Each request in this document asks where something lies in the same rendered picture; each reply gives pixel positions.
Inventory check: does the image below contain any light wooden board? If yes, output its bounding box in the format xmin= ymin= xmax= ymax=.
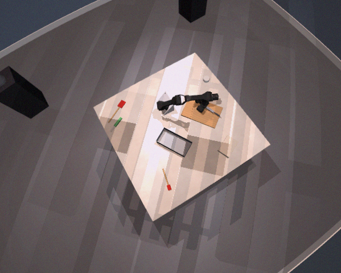
xmin=181 ymin=100 xmax=223 ymax=128

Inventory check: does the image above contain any red mallet with wooden handle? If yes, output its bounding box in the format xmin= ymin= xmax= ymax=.
xmin=109 ymin=100 xmax=126 ymax=122

